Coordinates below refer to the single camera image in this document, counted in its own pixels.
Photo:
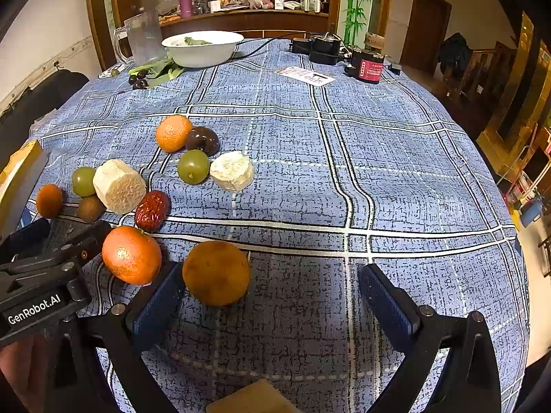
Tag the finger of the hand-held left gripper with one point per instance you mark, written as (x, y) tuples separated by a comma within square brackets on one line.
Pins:
[(26, 238), (84, 241)]

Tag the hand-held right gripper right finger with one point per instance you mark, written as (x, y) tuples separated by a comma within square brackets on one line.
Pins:
[(387, 305)]

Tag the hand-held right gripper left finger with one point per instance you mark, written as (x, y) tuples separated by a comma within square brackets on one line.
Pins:
[(157, 309)]

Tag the small brown kiwi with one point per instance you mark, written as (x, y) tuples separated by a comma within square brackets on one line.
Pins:
[(89, 208)]

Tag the large orange mandarin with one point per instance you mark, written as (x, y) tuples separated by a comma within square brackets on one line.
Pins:
[(131, 254)]

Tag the white foam box yellow tape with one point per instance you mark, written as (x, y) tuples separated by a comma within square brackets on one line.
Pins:
[(17, 185)]

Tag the green grape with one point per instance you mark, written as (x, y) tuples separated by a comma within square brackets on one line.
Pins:
[(193, 166), (83, 180)]

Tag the large white yam chunk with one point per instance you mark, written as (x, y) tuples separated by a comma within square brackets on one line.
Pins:
[(118, 186)]

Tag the brownish yellow round fruit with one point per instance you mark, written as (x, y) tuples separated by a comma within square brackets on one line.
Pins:
[(216, 273)]

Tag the small orange mandarin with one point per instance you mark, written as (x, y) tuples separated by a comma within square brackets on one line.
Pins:
[(173, 133)]

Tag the person's left hand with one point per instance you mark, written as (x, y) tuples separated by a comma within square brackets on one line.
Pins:
[(17, 374)]

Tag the small brownish orange fruit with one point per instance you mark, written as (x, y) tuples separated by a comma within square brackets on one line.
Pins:
[(49, 200)]

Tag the red jujube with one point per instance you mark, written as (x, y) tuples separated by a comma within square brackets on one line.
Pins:
[(152, 211)]

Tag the beige foam block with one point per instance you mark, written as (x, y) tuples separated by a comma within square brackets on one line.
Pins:
[(254, 398)]

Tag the blue plaid tablecloth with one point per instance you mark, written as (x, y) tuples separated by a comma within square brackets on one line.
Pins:
[(301, 180)]

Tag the dark purple passion fruit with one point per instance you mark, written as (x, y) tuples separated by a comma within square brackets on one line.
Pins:
[(204, 140)]

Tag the small white sugarcane chunk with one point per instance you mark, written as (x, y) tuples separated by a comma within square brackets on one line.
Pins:
[(231, 170)]

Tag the dark cherry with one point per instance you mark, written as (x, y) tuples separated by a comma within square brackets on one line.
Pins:
[(133, 78), (141, 84)]

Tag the green leafy vegetable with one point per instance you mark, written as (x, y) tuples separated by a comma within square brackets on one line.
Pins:
[(161, 69)]

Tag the clear plastic pitcher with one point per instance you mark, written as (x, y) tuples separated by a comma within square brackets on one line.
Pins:
[(144, 38)]

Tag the white bowl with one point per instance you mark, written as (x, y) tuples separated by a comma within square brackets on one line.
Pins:
[(202, 53)]

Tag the green leaf in bowl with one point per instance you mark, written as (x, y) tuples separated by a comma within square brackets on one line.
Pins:
[(196, 41)]

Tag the small black red box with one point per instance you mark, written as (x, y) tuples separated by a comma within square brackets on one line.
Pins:
[(368, 66)]

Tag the white paper card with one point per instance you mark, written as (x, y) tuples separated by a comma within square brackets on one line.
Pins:
[(308, 75)]

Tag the black jacket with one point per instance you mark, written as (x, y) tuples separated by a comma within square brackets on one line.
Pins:
[(454, 53)]

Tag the purple thermos bottle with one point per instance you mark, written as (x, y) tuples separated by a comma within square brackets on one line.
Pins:
[(185, 0)]

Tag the black charger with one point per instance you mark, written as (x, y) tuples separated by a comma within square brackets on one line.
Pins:
[(325, 49)]

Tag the white cup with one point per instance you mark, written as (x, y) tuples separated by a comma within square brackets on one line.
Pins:
[(215, 6)]

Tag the black power strip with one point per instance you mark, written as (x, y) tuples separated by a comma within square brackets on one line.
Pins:
[(300, 46)]

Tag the brown wooden door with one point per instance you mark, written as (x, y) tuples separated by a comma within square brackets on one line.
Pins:
[(428, 30)]

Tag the wooden cabinet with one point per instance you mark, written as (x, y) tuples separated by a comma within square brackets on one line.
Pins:
[(267, 19)]

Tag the green bamboo decoration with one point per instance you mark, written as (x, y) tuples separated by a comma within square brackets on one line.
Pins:
[(357, 4)]

